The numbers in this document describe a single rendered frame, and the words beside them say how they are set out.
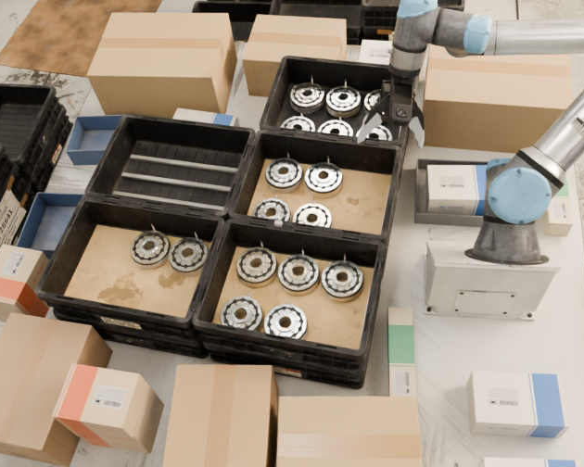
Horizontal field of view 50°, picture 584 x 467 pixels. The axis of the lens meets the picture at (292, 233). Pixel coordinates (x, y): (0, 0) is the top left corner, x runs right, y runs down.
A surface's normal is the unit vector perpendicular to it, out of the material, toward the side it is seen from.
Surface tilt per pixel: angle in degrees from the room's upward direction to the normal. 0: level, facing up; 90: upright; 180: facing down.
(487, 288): 90
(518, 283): 90
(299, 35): 0
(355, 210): 0
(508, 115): 90
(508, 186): 51
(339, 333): 0
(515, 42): 65
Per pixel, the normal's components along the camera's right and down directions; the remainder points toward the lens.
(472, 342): -0.08, -0.54
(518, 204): -0.32, 0.26
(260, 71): -0.19, 0.83
